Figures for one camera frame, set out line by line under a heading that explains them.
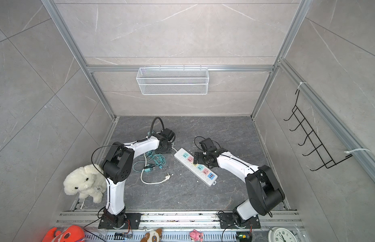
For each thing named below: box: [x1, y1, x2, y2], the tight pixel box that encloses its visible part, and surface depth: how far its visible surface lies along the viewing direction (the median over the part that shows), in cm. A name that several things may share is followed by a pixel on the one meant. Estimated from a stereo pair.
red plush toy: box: [41, 224, 86, 242], surface depth 67 cm
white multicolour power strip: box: [173, 147, 219, 187], surface depth 92 cm
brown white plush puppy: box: [140, 228, 163, 242], surface depth 69 cm
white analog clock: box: [267, 226, 298, 242], surface depth 68 cm
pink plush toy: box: [189, 228, 204, 242], surface depth 69 cm
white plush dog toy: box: [63, 163, 107, 204], surface depth 71 cm
